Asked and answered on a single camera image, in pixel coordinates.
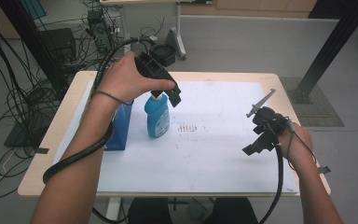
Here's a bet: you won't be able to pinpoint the white table leg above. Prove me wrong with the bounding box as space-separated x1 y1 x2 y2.
104 196 124 222

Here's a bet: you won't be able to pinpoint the computer tower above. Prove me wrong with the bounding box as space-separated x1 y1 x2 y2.
86 8 117 54

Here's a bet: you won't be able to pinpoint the blue cardboard box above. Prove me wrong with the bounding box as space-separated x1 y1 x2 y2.
103 99 135 152

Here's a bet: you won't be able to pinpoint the white table mat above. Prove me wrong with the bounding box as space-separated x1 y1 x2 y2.
52 79 299 195

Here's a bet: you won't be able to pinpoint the tangle of black floor cables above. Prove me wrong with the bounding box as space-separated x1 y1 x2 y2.
0 0 85 202

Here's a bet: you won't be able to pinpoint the dark grey floor mat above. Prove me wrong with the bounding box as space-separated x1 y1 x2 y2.
279 77 346 128

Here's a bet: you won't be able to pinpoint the wooden cabinet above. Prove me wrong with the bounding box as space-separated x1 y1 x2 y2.
180 0 319 19

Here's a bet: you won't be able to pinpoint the black hair tie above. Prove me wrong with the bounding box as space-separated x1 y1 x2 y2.
94 90 132 106

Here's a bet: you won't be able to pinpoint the person's leg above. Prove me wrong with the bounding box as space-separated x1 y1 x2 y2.
204 197 259 224
127 197 174 224

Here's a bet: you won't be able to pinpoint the thick black left gripper cable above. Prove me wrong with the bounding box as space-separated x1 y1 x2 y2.
42 35 157 186

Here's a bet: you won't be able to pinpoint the black box device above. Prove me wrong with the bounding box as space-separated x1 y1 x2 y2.
38 27 77 63

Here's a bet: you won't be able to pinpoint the person's left hand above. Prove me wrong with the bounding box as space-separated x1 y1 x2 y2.
94 50 177 106

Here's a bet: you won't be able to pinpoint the thick black gripper cable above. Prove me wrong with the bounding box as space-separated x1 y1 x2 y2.
256 143 284 224
42 35 157 186

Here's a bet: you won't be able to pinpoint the thick black right gripper cable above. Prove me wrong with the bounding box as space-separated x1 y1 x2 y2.
256 143 284 224

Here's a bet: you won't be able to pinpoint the black metal frame post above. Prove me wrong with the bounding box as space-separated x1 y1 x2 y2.
289 0 358 105

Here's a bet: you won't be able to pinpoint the thin black wire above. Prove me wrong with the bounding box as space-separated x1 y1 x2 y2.
285 118 319 172

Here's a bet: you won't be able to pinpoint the person's left leg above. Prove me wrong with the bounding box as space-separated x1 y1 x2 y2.
127 197 174 224

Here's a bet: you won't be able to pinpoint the blue detergent bottle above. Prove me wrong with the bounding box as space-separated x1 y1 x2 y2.
144 92 171 139

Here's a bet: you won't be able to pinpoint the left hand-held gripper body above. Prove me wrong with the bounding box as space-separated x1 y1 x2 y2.
134 26 182 93

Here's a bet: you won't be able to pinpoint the dark metal stand post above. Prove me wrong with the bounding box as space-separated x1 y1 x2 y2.
0 0 68 96

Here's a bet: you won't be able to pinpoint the person's right hand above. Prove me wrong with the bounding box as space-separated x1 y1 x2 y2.
276 121 315 171

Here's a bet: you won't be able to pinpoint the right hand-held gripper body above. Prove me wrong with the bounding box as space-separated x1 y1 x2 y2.
245 88 289 147

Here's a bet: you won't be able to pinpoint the white desk frame legs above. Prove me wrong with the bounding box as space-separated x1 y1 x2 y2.
101 0 188 63

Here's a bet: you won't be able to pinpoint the person's right leg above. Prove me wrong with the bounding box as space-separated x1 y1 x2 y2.
204 197 259 224

